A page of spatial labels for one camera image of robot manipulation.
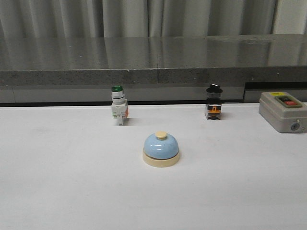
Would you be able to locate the dark grey stone counter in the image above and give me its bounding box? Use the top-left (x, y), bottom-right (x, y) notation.
top-left (0, 34), bottom-right (307, 106)

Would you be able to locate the grey start stop switch box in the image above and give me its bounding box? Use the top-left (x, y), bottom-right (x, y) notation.
top-left (259, 92), bottom-right (307, 133)

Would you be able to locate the black rotary selector switch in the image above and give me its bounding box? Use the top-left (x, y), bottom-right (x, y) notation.
top-left (205, 84), bottom-right (223, 120)

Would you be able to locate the blue and cream desk bell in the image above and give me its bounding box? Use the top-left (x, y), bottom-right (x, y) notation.
top-left (142, 131), bottom-right (180, 168)

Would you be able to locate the green pushbutton switch white body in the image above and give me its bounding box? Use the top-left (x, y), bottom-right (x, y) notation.
top-left (111, 85), bottom-right (129, 126)

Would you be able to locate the grey pleated curtain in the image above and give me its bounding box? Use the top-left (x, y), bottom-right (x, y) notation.
top-left (0, 0), bottom-right (278, 38)

